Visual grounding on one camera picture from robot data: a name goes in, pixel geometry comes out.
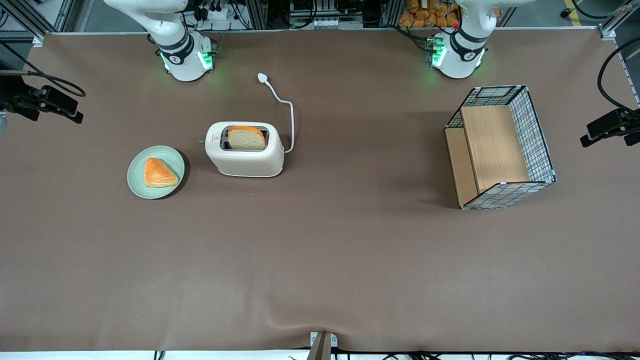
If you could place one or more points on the bag of orange bread rolls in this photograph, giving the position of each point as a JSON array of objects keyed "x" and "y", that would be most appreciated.
[{"x": 425, "y": 17}]

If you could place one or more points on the white power strip with plugs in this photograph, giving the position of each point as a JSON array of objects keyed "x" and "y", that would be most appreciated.
[{"x": 215, "y": 12}]

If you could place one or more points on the grey metal table bracket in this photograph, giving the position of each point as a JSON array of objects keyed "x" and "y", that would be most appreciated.
[{"x": 322, "y": 347}]

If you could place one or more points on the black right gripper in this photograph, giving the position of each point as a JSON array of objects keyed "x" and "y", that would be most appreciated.
[{"x": 11, "y": 92}]

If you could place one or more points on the triangular orange bread piece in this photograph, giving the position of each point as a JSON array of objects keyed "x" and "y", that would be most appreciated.
[{"x": 157, "y": 175}]

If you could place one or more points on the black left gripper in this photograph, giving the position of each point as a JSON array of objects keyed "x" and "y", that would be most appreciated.
[{"x": 631, "y": 121}]

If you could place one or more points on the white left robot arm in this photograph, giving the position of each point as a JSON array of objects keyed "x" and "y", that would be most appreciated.
[{"x": 460, "y": 55}]

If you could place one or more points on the square bread slice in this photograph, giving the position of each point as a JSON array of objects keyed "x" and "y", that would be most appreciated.
[{"x": 247, "y": 140}]

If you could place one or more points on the white two-slot toaster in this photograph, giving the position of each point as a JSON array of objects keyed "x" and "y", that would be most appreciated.
[{"x": 245, "y": 162}]

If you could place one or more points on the pale green round plate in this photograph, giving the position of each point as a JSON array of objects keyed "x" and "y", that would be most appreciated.
[{"x": 140, "y": 185}]

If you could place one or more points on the white terminal block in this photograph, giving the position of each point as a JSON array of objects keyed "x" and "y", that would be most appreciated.
[{"x": 335, "y": 22}]

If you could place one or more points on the wooden step shelf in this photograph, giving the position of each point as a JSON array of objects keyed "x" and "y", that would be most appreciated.
[{"x": 492, "y": 145}]

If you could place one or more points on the aluminium frame profile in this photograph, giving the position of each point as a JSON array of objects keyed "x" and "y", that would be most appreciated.
[
  {"x": 607, "y": 30},
  {"x": 22, "y": 15}
]

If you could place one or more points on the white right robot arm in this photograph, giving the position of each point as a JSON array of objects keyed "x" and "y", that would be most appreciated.
[{"x": 185, "y": 60}]

